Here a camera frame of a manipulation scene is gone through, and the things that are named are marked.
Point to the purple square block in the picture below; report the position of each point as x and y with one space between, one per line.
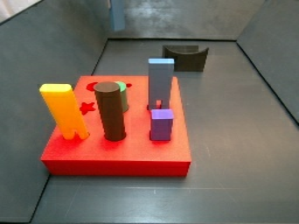
162 124

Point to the dark brown cylinder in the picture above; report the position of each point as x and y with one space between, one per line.
107 92

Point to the grey-blue tall arch block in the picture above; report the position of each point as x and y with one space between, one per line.
161 75

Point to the black curved block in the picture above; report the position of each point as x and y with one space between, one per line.
189 57

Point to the green cylinder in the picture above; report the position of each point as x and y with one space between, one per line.
123 95

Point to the red foam peg board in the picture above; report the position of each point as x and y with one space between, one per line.
135 156

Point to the yellow notched block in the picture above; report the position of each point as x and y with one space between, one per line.
62 103

